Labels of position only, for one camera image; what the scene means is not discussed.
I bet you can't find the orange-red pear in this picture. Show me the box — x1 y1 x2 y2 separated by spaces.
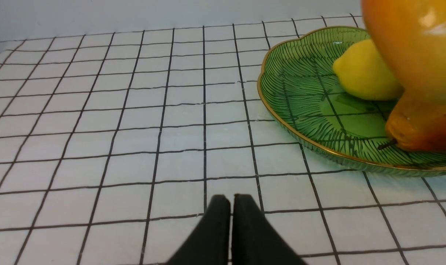
378 94 446 153

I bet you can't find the orange fruit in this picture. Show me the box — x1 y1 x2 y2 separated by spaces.
361 0 446 103

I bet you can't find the green leaf-pattern glass plate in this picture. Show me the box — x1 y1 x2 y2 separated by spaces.
257 26 446 177

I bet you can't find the yellow lemon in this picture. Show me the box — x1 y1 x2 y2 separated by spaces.
332 39 404 101

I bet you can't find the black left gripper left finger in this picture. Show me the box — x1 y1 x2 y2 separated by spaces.
166 195 230 265

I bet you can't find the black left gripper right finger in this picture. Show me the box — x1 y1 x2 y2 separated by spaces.
232 194 306 265

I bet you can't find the white black-grid tablecloth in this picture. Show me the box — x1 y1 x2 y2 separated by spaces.
0 15 446 265

